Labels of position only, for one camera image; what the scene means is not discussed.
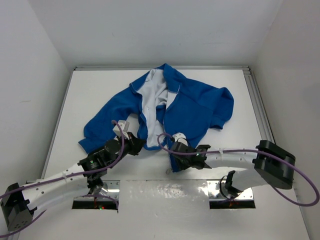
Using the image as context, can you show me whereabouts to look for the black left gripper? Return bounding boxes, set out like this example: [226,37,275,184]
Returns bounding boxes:
[107,130,145,168]

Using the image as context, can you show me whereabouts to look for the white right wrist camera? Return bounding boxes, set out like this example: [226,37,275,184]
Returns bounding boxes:
[172,132,188,146]

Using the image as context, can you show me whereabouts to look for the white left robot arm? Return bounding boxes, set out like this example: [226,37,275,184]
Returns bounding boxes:
[0,132,146,232]

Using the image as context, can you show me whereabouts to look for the thin black wire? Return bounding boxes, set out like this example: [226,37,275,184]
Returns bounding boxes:
[217,175,236,201]

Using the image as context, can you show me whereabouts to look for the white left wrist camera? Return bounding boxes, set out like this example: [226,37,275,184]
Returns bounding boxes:
[113,120,130,139]

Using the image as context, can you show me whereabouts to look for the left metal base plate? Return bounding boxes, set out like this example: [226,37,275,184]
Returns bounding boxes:
[74,180,120,201]

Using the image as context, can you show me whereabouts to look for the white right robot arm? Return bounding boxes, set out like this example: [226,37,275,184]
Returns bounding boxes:
[170,140,296,195]

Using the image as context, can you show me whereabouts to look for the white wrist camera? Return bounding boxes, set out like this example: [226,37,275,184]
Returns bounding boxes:
[172,132,188,146]
[113,120,130,139]

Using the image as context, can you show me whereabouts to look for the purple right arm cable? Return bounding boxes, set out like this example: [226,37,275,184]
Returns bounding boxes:
[157,132,320,207]

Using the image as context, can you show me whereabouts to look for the blue fleece zip jacket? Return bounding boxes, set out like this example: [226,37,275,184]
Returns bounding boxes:
[78,62,235,174]

